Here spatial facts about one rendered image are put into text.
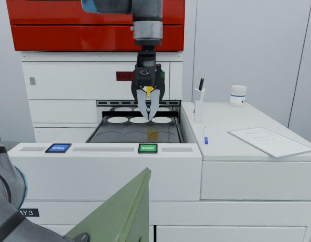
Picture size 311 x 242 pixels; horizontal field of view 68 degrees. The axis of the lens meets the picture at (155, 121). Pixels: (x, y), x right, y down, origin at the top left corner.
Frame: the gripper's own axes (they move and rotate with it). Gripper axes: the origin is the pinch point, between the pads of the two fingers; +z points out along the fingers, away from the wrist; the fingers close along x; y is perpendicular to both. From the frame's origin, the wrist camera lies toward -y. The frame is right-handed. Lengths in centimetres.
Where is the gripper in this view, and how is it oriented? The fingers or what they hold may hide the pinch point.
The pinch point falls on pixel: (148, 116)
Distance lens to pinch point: 63.5
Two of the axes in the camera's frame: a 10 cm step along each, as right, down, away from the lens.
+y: -0.1, -3.1, 9.5
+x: -10.0, 0.1, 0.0
